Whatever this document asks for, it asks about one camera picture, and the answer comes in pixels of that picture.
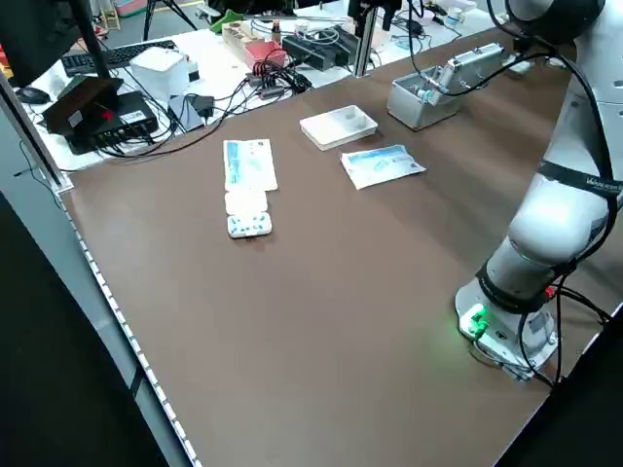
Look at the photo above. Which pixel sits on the white partition tray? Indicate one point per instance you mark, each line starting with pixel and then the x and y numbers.
pixel 336 129

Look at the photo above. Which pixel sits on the aluminium first-aid case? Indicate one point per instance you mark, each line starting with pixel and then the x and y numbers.
pixel 418 109

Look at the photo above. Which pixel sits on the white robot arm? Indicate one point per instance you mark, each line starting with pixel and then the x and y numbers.
pixel 555 214

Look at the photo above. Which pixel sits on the pale blue gauze packet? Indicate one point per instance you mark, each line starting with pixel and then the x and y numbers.
pixel 518 68

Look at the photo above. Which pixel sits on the white pill box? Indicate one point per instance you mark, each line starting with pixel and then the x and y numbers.
pixel 248 216

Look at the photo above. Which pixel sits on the large flat mask packet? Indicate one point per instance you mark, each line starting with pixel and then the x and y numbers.
pixel 250 165

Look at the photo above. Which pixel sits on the folded mask packet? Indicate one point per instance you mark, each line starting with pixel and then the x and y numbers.
pixel 382 165

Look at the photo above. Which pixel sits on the black USB hub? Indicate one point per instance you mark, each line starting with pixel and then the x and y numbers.
pixel 272 85

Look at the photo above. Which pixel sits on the black power adapter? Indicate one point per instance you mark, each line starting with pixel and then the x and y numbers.
pixel 202 107

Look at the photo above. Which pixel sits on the grey small box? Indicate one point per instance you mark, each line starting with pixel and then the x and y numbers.
pixel 185 114

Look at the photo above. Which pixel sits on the black finned device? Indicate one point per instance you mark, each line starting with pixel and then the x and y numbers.
pixel 321 48

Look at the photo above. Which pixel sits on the red box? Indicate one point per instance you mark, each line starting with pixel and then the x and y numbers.
pixel 263 52

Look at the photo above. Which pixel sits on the wooden box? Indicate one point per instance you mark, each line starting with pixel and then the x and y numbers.
pixel 238 36

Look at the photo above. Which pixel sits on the white cube box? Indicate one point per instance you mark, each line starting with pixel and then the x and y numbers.
pixel 158 68

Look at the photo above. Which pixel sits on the black keyboard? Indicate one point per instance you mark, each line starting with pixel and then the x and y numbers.
pixel 136 53

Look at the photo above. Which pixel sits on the black computer mouse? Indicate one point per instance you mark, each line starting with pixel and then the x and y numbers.
pixel 33 95

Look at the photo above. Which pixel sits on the black monitor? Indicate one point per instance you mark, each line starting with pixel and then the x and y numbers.
pixel 34 34

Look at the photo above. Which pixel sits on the aluminium frame post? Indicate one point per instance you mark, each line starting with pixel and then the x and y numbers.
pixel 365 44

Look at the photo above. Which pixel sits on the black network switch box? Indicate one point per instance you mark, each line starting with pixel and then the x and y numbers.
pixel 131 114

